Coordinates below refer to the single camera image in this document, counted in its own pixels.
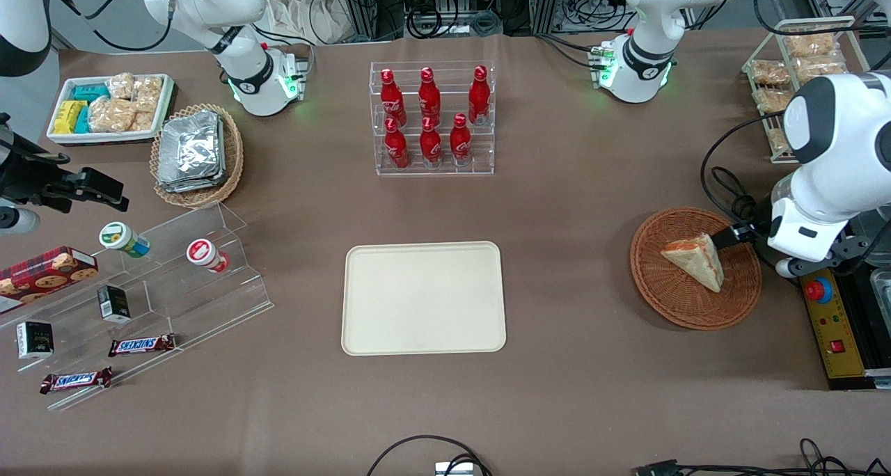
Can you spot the bagged fried snack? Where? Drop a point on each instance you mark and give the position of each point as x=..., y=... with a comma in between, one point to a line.
x=776, y=140
x=809, y=44
x=773, y=100
x=769, y=72
x=821, y=67

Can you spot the clear bag of crackers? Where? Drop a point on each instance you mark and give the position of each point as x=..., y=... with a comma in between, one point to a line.
x=122, y=85
x=143, y=120
x=111, y=114
x=147, y=92

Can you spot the round brown wicker basket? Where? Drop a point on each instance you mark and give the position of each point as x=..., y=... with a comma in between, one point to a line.
x=682, y=302

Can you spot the snickers chocolate bar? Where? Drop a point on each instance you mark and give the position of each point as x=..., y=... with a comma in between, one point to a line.
x=76, y=381
x=141, y=345

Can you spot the yellow snack packet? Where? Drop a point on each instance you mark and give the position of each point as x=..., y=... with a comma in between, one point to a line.
x=68, y=116

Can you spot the clear acrylic stepped shelf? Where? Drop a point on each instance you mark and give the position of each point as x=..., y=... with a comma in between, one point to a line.
x=209, y=309

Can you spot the beige cloth bag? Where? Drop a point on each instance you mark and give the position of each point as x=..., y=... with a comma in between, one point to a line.
x=306, y=10

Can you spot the triangular sandwich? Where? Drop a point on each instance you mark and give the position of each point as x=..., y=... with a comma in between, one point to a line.
x=699, y=264

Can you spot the teal snack packet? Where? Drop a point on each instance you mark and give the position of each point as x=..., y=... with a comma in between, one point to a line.
x=83, y=120
x=90, y=92

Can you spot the red cola bottle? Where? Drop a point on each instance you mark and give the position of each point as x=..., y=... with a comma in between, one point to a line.
x=429, y=94
x=396, y=147
x=430, y=143
x=392, y=99
x=460, y=140
x=479, y=94

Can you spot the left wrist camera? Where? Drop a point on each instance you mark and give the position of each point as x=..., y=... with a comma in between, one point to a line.
x=786, y=267

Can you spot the silver foil packet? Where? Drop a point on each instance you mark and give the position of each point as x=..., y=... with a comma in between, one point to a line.
x=195, y=186
x=191, y=145

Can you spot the yellow control panel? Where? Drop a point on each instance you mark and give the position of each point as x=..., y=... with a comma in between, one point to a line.
x=839, y=323

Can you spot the clear acrylic bottle rack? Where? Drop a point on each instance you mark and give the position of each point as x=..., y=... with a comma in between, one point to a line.
x=445, y=170

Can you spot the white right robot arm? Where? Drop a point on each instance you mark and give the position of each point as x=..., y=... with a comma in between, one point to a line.
x=209, y=3

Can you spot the red cookie box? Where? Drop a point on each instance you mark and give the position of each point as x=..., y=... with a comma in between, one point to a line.
x=42, y=274

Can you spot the green lid yogurt cup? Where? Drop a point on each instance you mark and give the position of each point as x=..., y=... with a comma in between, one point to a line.
x=122, y=239

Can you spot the white rectangular snack tray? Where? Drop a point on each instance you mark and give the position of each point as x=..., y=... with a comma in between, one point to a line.
x=104, y=138

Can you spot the oval tan wicker basket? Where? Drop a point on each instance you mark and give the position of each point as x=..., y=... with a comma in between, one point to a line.
x=233, y=156

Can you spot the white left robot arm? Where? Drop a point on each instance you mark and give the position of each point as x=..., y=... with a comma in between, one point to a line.
x=647, y=17

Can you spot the black appliance box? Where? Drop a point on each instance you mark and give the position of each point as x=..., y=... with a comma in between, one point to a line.
x=878, y=351

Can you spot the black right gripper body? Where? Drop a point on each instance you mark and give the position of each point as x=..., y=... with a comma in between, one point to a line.
x=26, y=176

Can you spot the small black carton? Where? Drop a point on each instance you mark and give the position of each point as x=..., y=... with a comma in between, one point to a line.
x=113, y=303
x=35, y=340

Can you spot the red lid yogurt cup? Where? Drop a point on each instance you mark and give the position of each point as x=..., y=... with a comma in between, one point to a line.
x=203, y=253

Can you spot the cream plastic serving tray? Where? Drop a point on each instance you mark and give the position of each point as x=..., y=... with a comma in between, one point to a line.
x=423, y=298

